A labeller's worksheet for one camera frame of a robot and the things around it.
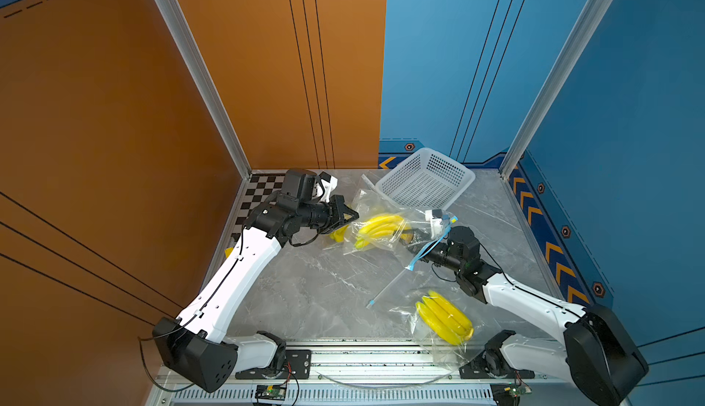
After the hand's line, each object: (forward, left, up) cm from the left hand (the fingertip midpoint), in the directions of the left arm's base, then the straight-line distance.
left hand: (361, 212), depth 69 cm
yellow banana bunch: (0, -6, -7) cm, 9 cm away
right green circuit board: (-34, -41, -30) cm, 61 cm away
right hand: (-1, -10, -11) cm, 15 cm away
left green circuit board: (-35, +24, -33) cm, 54 cm away
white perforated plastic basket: (+40, -27, -29) cm, 56 cm away
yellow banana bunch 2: (-6, +5, -1) cm, 8 cm away
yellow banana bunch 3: (-18, -25, -28) cm, 42 cm away
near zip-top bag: (-26, -19, -28) cm, 43 cm away
